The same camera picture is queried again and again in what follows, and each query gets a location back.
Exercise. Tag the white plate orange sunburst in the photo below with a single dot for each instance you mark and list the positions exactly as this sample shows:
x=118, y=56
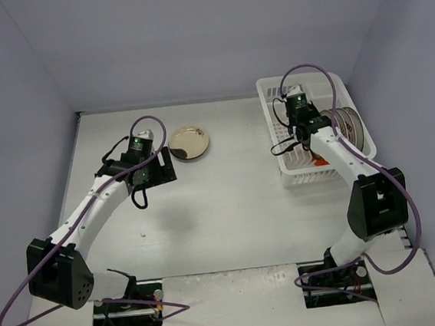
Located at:
x=350, y=127

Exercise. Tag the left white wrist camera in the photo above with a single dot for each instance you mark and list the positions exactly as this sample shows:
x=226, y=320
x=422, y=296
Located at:
x=146, y=135

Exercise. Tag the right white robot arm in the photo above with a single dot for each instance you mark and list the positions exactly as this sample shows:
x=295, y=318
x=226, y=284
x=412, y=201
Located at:
x=376, y=207

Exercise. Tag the white plate red characters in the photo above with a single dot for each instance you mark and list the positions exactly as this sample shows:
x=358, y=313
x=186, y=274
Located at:
x=330, y=114

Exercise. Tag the green rimmed white plate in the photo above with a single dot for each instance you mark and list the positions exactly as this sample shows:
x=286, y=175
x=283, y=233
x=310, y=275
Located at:
x=359, y=128

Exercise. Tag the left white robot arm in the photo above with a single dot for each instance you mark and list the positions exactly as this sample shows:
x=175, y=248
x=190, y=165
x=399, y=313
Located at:
x=61, y=259

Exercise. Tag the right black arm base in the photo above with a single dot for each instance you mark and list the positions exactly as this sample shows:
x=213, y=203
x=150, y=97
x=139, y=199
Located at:
x=342, y=287

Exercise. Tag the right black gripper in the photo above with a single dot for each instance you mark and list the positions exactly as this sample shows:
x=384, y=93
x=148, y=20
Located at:
x=317, y=152

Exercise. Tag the white plastic dish rack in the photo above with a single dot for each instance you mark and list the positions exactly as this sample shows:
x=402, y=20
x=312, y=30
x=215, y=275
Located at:
x=325, y=91

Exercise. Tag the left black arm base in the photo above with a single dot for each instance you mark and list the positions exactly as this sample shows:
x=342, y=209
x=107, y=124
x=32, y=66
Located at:
x=131, y=314

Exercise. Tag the cream plate black blot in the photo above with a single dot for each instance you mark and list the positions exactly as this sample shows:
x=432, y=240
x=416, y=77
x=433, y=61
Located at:
x=189, y=143

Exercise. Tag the orange plastic plate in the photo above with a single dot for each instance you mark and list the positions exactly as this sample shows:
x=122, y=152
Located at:
x=321, y=162

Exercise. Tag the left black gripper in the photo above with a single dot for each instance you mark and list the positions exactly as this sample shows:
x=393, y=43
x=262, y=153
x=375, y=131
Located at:
x=162, y=168

